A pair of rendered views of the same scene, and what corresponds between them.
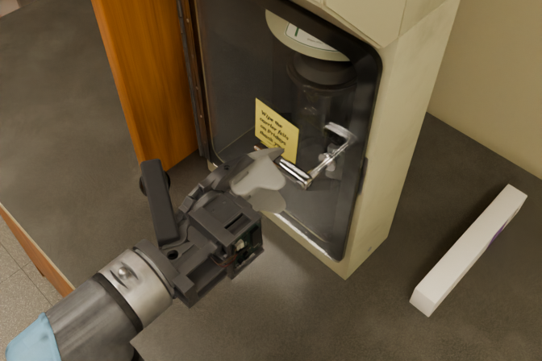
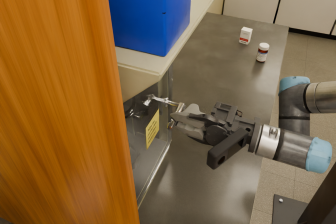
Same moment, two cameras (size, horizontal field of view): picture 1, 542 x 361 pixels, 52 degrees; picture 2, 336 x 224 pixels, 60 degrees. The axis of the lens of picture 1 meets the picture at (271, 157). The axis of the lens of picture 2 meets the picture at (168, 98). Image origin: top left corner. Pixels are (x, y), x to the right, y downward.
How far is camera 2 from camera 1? 0.79 m
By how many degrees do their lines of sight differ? 70
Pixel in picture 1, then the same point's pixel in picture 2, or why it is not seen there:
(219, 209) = (221, 116)
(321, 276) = (171, 156)
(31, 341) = (320, 146)
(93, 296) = (289, 136)
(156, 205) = (233, 139)
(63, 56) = not seen: outside the picture
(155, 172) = (217, 148)
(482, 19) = not seen: hidden behind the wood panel
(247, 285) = (190, 184)
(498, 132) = not seen: hidden behind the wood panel
